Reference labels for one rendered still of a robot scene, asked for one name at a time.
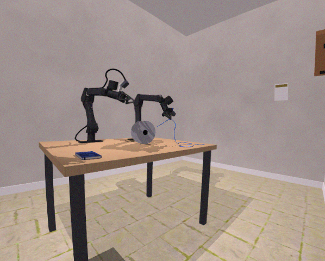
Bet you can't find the grey disc with black centre hole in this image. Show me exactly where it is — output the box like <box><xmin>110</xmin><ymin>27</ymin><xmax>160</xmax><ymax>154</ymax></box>
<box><xmin>131</xmin><ymin>121</ymin><xmax>155</xmax><ymax>144</ymax></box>

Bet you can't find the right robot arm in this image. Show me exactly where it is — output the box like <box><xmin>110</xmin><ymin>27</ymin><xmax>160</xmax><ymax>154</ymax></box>
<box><xmin>79</xmin><ymin>80</ymin><xmax>129</xmax><ymax>143</ymax></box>

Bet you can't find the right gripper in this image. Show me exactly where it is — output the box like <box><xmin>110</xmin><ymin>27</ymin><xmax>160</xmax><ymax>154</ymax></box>
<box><xmin>113</xmin><ymin>85</ymin><xmax>135</xmax><ymax>104</ymax></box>

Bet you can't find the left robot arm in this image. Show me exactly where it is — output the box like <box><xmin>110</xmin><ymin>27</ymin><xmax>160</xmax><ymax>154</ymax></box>
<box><xmin>133</xmin><ymin>94</ymin><xmax>173</xmax><ymax>122</ymax></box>

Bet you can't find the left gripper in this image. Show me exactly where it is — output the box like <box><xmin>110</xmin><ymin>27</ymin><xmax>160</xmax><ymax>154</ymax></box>
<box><xmin>162</xmin><ymin>105</ymin><xmax>173</xmax><ymax>120</ymax></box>

